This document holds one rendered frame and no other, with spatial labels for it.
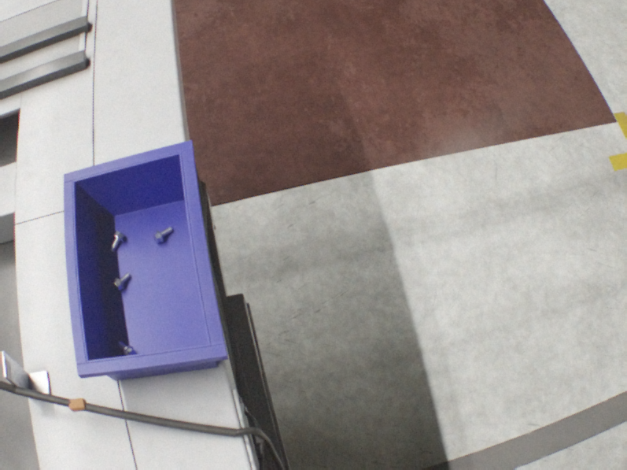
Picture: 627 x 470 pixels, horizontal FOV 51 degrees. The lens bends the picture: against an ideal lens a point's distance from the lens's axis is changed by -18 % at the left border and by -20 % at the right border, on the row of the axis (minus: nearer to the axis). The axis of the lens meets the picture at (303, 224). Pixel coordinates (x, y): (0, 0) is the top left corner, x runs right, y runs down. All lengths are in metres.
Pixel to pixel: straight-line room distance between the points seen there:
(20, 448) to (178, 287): 0.31
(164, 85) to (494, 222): 1.05
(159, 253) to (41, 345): 0.18
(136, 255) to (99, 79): 0.28
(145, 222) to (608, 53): 1.76
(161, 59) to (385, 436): 0.94
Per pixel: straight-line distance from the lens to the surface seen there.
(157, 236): 0.81
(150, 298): 0.79
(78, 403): 0.74
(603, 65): 2.26
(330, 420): 1.59
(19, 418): 0.88
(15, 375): 0.77
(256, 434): 0.73
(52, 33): 1.08
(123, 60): 1.01
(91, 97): 0.98
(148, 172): 0.80
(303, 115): 1.94
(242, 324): 1.22
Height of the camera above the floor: 1.54
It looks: 60 degrees down
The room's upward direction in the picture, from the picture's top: 6 degrees counter-clockwise
